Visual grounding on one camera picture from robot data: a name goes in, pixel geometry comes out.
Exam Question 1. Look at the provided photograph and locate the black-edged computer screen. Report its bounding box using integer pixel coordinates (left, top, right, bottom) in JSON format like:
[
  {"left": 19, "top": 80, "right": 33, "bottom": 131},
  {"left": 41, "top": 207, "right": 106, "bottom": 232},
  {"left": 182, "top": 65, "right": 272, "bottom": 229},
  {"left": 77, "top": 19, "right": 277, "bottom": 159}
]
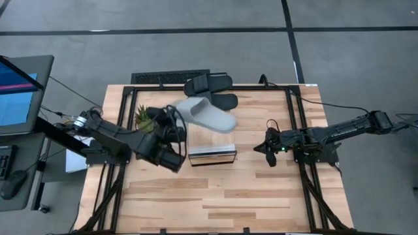
[{"left": 0, "top": 54, "right": 46, "bottom": 96}]

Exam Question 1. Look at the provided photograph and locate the black desk leg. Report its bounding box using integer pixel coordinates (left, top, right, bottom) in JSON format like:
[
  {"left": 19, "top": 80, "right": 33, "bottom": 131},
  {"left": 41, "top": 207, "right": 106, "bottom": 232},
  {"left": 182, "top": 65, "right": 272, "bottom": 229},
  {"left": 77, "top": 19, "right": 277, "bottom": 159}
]
[{"left": 31, "top": 159, "right": 46, "bottom": 212}]

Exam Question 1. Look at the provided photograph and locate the black metal bar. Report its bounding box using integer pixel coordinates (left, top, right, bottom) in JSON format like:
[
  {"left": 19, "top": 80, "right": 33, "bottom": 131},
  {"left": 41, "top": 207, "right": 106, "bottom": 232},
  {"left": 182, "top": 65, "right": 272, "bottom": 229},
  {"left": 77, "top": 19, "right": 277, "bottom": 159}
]
[{"left": 32, "top": 116, "right": 89, "bottom": 157}]

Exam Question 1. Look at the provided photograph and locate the black computer mouse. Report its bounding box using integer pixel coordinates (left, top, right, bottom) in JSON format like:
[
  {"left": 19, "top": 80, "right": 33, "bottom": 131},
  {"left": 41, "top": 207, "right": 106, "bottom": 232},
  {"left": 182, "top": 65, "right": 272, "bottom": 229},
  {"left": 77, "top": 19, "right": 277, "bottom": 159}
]
[{"left": 0, "top": 169, "right": 29, "bottom": 200}]

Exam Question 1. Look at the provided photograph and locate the black cable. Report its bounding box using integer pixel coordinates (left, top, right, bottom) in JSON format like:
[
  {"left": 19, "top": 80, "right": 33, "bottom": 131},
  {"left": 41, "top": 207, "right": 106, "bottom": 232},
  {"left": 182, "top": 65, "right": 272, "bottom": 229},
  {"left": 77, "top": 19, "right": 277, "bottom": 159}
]
[
  {"left": 259, "top": 74, "right": 372, "bottom": 115},
  {"left": 39, "top": 75, "right": 104, "bottom": 120}
]

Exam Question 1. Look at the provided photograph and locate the green succulent in pot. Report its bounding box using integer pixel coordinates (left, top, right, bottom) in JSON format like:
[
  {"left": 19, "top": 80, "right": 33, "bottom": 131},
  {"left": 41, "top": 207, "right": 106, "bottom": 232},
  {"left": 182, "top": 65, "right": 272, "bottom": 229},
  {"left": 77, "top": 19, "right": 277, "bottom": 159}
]
[{"left": 135, "top": 104, "right": 154, "bottom": 133}]

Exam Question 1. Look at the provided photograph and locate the grey-framed computer monitor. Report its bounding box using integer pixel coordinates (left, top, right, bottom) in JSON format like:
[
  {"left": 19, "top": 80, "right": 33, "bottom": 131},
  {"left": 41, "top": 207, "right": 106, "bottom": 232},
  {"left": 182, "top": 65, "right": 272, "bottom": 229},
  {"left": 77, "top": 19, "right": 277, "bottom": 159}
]
[{"left": 0, "top": 54, "right": 55, "bottom": 136}]

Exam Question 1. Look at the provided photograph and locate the dark grey equipment stand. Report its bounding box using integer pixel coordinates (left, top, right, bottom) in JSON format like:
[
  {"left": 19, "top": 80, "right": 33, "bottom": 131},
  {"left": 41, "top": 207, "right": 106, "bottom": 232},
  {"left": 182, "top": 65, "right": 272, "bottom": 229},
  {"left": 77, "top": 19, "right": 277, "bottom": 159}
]
[{"left": 393, "top": 112, "right": 418, "bottom": 134}]

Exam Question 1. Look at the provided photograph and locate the black aluminium table frame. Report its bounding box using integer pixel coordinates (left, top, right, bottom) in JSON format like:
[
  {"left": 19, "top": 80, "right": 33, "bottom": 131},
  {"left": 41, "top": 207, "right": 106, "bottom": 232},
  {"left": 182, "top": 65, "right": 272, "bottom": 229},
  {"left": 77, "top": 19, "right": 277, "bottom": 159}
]
[{"left": 76, "top": 84, "right": 357, "bottom": 235}]

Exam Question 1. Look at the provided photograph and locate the grey desk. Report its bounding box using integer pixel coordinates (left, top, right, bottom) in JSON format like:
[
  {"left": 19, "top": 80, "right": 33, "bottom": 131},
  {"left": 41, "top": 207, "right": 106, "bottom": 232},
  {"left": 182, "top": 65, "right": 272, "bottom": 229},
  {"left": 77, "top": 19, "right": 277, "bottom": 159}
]
[{"left": 0, "top": 133, "right": 46, "bottom": 212}]

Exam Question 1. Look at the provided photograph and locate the white box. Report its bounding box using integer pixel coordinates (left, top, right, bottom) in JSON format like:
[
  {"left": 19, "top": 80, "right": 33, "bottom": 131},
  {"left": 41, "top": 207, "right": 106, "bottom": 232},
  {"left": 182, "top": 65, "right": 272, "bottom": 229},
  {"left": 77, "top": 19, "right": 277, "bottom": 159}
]
[{"left": 65, "top": 143, "right": 89, "bottom": 174}]

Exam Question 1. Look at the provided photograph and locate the black slide sandal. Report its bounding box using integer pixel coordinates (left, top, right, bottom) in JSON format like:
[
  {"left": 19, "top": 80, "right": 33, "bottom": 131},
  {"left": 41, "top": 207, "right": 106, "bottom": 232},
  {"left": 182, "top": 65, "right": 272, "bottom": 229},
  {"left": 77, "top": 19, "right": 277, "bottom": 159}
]
[
  {"left": 183, "top": 73, "right": 234, "bottom": 97},
  {"left": 208, "top": 93, "right": 239, "bottom": 112}
]

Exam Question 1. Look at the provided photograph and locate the black keyboard behind table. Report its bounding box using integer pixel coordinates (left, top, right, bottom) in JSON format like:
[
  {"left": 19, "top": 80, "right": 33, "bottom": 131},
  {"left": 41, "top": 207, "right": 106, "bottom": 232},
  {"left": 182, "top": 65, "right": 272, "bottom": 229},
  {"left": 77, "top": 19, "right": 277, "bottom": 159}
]
[{"left": 130, "top": 69, "right": 212, "bottom": 85}]

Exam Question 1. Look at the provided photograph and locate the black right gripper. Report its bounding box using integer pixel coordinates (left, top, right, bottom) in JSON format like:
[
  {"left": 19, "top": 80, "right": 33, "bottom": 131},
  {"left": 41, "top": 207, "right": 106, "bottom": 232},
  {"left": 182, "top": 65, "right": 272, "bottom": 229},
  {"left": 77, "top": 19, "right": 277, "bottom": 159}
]
[{"left": 253, "top": 127, "right": 290, "bottom": 168}]

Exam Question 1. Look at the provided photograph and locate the wooden shelf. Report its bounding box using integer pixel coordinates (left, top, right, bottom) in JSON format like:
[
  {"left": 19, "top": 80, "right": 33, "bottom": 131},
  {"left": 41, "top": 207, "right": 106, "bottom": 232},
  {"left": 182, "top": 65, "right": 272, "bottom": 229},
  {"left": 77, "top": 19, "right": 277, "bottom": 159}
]
[{"left": 187, "top": 122, "right": 238, "bottom": 167}]

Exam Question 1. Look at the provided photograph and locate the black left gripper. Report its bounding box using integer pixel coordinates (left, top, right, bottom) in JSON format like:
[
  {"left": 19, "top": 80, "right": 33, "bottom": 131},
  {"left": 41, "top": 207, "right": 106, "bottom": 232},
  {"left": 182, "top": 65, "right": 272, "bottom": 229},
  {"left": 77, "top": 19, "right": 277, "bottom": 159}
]
[{"left": 146, "top": 104, "right": 187, "bottom": 144}]

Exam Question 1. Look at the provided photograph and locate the grey slide sandal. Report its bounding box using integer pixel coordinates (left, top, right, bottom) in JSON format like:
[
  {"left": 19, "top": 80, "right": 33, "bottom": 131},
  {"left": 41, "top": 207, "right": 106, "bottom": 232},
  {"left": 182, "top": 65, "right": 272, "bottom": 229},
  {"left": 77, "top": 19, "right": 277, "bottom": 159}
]
[{"left": 174, "top": 97, "right": 238, "bottom": 134}]

